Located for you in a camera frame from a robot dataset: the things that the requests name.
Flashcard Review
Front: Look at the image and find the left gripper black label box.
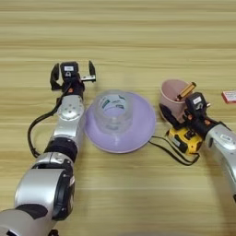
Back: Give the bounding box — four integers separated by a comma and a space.
60, 61, 80, 81

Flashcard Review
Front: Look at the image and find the small red white box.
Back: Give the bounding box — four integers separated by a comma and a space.
220, 89, 236, 105

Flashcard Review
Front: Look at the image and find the clear adhesive tape roll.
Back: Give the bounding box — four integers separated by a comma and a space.
95, 89, 135, 136

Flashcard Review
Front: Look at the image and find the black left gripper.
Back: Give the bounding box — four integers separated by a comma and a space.
50, 60, 97, 99

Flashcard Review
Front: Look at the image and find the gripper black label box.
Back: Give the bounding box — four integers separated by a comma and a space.
184, 91, 207, 112
60, 61, 80, 81

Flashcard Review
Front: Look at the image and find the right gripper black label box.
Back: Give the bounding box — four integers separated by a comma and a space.
184, 91, 207, 112

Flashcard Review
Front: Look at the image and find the yellow tape measure with strap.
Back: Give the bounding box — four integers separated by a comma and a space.
147, 125, 205, 167

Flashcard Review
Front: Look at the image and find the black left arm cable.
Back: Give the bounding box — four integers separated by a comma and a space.
27, 91, 67, 159

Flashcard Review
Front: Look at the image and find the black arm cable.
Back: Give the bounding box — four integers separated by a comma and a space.
196, 115, 232, 133
27, 91, 67, 159

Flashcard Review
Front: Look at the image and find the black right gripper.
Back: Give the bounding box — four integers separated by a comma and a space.
159, 102, 220, 139

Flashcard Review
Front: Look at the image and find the pink plastic cup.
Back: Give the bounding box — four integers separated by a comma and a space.
159, 78, 194, 124

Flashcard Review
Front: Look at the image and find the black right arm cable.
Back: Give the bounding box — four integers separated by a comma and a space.
196, 115, 232, 133

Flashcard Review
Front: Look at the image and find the purple plastic plate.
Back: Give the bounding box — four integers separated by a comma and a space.
84, 91, 157, 154

